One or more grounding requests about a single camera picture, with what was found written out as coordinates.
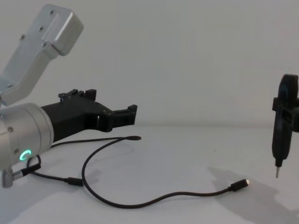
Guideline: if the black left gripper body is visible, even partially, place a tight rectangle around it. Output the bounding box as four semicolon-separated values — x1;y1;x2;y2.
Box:
40;96;114;142

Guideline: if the black electric screwdriver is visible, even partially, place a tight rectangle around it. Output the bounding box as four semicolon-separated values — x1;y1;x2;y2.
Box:
272;74;293;180

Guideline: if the white table cloth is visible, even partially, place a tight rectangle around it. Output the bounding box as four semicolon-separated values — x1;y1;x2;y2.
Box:
0;123;299;224

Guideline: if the black wrist cable silver plug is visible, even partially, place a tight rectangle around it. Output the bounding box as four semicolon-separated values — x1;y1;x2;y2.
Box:
12;155;84;187

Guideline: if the long black charging cable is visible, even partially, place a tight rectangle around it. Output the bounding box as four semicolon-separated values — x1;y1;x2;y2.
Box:
50;135;250;202

